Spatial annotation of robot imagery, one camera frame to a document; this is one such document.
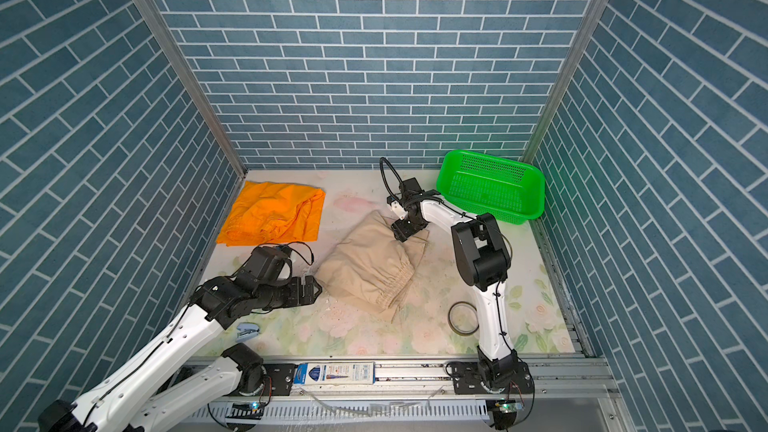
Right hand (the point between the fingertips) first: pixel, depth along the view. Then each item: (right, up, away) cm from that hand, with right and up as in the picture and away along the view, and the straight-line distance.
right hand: (403, 227), depth 102 cm
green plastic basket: (+42, +12, +13) cm, 46 cm away
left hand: (-25, -14, -26) cm, 38 cm away
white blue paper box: (-18, -34, -28) cm, 47 cm away
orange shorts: (-47, +5, +1) cm, 47 cm away
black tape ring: (+13, -24, -18) cm, 33 cm away
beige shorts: (-11, -11, -11) cm, 19 cm away
